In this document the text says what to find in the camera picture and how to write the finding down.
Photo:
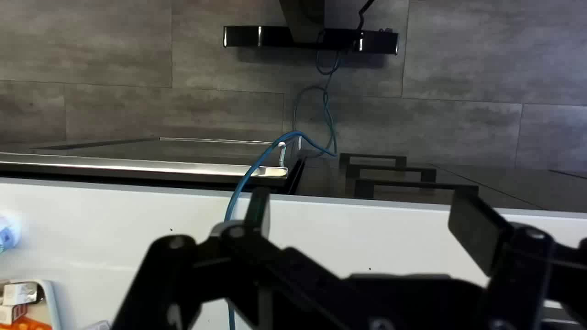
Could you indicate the silver metal table rail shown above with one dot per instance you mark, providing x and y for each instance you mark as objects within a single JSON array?
[{"x": 152, "y": 162}]

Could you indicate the black camera bar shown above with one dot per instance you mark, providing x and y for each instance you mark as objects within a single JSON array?
[{"x": 306, "y": 30}]

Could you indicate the white blue plastic bottle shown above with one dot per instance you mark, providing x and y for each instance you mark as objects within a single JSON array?
[{"x": 9, "y": 231}]

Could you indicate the orange snack packet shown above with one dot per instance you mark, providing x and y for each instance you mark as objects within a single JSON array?
[{"x": 22, "y": 323}]

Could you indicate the white plastic food box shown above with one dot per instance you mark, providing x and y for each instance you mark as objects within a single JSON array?
[{"x": 29, "y": 297}]

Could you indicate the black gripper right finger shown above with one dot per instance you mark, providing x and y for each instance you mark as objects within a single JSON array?
[{"x": 525, "y": 266}]

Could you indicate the black metal frame rack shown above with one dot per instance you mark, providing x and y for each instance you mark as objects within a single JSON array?
[{"x": 374, "y": 176}]

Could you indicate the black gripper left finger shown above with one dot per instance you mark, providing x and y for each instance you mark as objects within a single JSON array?
[{"x": 266, "y": 286}]

